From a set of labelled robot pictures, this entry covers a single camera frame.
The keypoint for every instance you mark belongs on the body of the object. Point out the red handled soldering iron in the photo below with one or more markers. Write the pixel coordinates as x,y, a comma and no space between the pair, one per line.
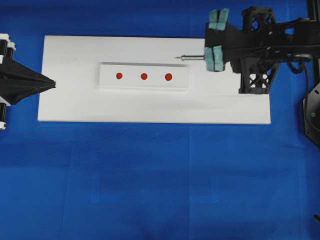
190,57

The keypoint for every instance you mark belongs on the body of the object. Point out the black object at edge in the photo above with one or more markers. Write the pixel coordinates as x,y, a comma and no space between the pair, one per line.
317,217

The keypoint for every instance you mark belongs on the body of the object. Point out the small white raised plate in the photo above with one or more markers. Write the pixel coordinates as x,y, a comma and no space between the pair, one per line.
144,76

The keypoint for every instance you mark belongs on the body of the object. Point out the large white base board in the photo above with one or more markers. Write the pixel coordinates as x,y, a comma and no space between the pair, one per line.
73,62

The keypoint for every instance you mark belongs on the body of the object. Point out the black aluminium frame post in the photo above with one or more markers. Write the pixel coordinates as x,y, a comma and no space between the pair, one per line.
313,9

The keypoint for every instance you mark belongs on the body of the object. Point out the blue table cloth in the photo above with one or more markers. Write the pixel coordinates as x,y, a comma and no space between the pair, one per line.
139,181

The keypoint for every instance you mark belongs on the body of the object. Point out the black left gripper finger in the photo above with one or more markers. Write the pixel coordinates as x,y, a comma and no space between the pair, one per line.
13,95
15,70

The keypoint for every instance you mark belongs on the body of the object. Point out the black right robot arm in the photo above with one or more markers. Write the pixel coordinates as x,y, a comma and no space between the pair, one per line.
305,45

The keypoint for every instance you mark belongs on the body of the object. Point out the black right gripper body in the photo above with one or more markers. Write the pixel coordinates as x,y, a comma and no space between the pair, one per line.
268,46

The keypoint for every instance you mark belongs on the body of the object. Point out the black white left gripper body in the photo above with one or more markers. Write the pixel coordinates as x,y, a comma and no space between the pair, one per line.
7,48

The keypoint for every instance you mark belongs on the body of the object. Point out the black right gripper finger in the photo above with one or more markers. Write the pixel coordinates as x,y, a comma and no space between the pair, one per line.
218,32
217,56

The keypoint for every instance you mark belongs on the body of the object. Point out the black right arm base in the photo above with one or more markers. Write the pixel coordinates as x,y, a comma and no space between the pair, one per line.
311,114

